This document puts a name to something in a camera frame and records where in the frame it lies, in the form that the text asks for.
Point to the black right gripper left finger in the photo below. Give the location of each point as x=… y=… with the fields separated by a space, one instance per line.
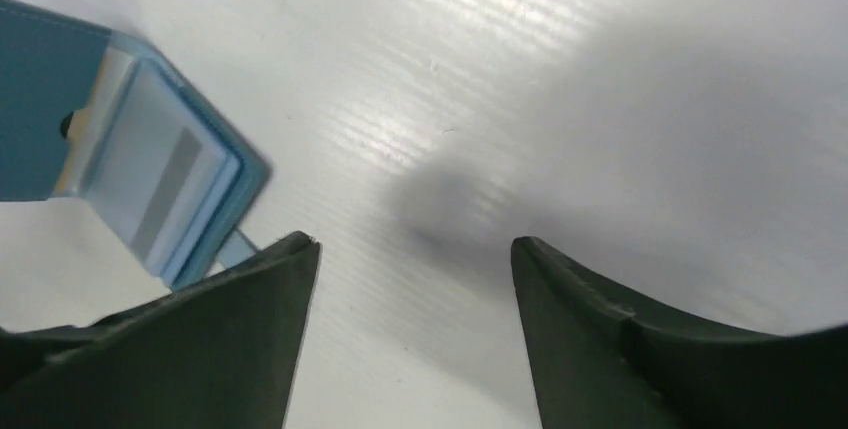
x=221 y=353

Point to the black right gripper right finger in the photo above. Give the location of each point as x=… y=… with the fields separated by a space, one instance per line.
x=603 y=355

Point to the teal leather card holder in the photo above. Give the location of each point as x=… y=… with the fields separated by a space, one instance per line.
x=61 y=82

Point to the grey striped card in holder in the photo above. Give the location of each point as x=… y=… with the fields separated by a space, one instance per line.
x=161 y=173

